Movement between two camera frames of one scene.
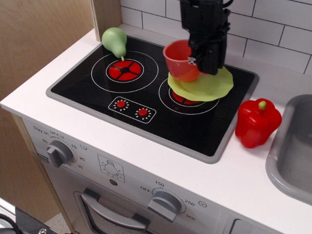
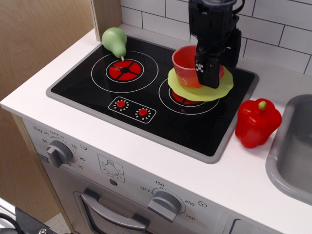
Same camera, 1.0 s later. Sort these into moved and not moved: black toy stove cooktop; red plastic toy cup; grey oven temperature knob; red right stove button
Moved: red plastic toy cup
Not moved: red right stove button; grey oven temperature knob; black toy stove cooktop
